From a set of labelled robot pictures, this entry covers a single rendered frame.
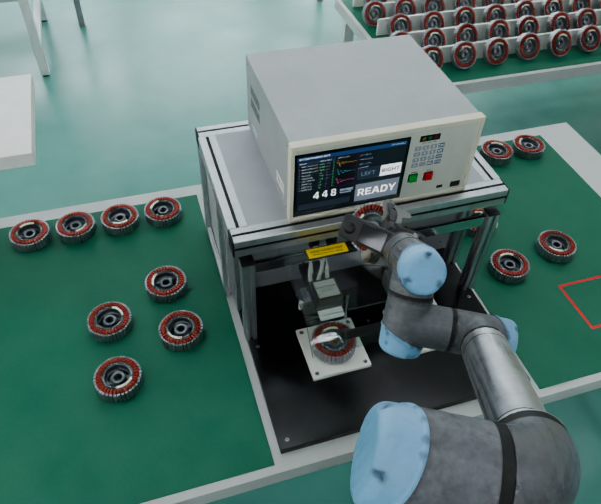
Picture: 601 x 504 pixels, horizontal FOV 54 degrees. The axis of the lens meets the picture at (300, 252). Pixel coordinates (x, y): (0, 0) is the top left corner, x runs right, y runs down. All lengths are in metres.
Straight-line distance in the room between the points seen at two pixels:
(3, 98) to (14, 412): 0.76
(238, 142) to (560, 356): 1.00
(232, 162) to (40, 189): 1.96
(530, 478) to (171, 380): 1.03
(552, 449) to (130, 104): 3.43
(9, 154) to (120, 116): 2.31
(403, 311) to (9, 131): 1.00
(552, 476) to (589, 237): 1.44
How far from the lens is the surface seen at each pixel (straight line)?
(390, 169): 1.32
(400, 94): 1.39
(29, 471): 1.49
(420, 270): 0.95
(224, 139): 1.57
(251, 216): 1.34
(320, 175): 1.26
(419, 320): 1.00
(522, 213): 2.05
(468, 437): 0.65
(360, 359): 1.51
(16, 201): 3.31
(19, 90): 1.70
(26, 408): 1.57
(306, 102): 1.33
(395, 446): 0.63
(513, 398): 0.81
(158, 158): 3.38
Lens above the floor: 2.03
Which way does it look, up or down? 46 degrees down
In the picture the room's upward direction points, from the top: 3 degrees clockwise
